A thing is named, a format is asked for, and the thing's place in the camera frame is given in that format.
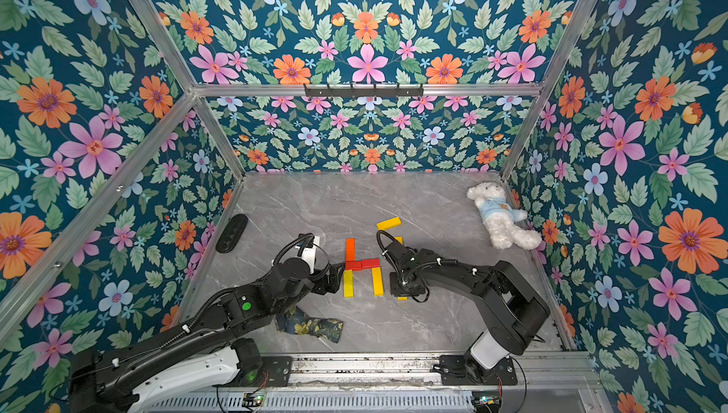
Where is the red block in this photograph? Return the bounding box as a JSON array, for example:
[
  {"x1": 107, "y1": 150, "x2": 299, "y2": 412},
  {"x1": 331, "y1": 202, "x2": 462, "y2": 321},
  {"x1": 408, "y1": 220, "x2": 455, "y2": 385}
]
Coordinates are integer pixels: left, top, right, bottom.
[
  {"x1": 361, "y1": 259, "x2": 380, "y2": 270},
  {"x1": 345, "y1": 261, "x2": 363, "y2": 272}
]

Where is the orange block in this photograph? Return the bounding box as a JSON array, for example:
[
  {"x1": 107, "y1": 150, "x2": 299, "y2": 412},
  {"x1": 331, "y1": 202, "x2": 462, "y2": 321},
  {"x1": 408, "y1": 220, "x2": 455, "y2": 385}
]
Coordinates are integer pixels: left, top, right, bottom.
[{"x1": 345, "y1": 238, "x2": 356, "y2": 262}]

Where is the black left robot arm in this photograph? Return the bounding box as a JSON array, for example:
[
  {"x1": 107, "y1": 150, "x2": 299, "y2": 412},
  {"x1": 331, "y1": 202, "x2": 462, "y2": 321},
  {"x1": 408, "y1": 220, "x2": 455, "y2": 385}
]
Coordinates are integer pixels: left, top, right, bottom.
[{"x1": 68, "y1": 258, "x2": 344, "y2": 412}]

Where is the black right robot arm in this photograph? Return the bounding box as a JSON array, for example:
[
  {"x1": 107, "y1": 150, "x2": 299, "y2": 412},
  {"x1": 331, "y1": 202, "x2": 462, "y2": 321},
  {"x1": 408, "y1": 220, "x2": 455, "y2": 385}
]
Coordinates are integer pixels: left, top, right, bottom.
[{"x1": 377, "y1": 231, "x2": 551, "y2": 371}]

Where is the dark floral cloth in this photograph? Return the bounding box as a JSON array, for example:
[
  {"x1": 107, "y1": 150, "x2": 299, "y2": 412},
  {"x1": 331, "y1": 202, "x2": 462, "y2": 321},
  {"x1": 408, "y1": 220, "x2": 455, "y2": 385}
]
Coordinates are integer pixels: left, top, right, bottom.
[{"x1": 275, "y1": 307, "x2": 344, "y2": 344}]

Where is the white teddy bear blue shirt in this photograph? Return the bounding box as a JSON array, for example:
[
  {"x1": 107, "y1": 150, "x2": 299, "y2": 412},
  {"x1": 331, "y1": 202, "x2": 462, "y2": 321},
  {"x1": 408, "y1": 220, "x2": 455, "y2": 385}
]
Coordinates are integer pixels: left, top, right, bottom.
[{"x1": 466, "y1": 182, "x2": 542, "y2": 251}]

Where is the black oval pad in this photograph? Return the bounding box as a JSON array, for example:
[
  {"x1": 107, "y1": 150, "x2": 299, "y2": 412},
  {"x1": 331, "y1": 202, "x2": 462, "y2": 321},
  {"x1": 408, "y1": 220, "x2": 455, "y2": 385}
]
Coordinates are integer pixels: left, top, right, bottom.
[{"x1": 215, "y1": 214, "x2": 249, "y2": 254}]

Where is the white ventilation grille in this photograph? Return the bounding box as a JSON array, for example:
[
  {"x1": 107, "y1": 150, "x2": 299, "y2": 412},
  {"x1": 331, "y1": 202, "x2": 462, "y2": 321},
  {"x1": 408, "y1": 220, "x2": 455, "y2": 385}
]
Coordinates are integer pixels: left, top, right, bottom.
[{"x1": 148, "y1": 390, "x2": 475, "y2": 412}]

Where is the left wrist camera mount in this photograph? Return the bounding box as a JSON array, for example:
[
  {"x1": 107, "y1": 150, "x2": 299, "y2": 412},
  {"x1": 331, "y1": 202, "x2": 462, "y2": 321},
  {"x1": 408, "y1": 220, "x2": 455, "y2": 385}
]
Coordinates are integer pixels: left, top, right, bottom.
[{"x1": 295, "y1": 236, "x2": 320, "y2": 275}]

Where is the black corrugated cable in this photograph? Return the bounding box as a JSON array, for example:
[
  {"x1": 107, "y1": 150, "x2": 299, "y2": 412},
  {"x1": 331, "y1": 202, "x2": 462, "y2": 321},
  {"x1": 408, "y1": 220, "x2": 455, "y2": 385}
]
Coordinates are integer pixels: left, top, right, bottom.
[{"x1": 375, "y1": 229, "x2": 411, "y2": 266}]

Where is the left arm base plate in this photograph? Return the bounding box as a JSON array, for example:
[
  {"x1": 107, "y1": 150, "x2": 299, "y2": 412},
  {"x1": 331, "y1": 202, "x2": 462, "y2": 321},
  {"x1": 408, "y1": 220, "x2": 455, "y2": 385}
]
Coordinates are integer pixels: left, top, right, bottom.
[{"x1": 221, "y1": 356, "x2": 293, "y2": 389}]

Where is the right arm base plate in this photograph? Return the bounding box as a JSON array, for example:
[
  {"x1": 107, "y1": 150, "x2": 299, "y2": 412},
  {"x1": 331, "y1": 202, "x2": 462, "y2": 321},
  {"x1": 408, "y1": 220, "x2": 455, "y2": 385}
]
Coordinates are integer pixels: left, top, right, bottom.
[{"x1": 431, "y1": 354, "x2": 518, "y2": 386}]

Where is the black hook rail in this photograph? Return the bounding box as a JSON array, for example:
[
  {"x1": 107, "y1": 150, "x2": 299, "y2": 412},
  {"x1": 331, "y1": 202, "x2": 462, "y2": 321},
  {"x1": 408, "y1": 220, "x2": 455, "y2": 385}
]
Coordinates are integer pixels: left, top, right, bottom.
[{"x1": 303, "y1": 84, "x2": 425, "y2": 98}]

